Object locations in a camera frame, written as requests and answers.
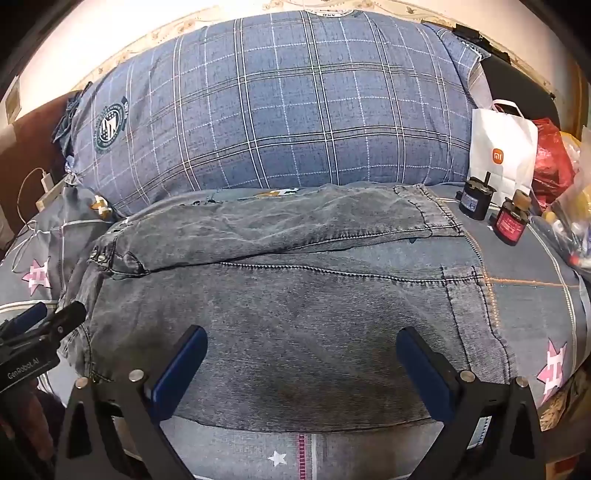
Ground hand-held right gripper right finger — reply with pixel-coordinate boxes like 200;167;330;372
396;327;543;480

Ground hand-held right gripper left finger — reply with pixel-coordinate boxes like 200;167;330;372
54;324;208;480

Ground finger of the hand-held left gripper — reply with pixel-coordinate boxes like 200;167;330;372
8;302;48;334
44;301;88;344

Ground grey denim pants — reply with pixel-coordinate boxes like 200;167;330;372
58;184;518;432

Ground black device with red label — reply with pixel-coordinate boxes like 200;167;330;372
490;189;532;246

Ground black device with blue label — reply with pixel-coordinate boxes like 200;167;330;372
458;172;497;220

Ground brown wooden headboard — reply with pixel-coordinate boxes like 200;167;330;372
0;90;81;241

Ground clear plastic bag of bottles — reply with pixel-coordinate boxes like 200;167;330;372
531;131;591;278

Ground white paper bag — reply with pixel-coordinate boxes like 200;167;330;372
468;99;539;215

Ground red plastic bag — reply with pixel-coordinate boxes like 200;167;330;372
531;117;577;208

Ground dark cloth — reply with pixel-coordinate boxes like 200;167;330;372
480;52;561;132

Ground white cable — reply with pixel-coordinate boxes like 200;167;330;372
11;168;47;274

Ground wall socket plate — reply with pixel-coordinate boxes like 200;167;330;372
4;78;22;124

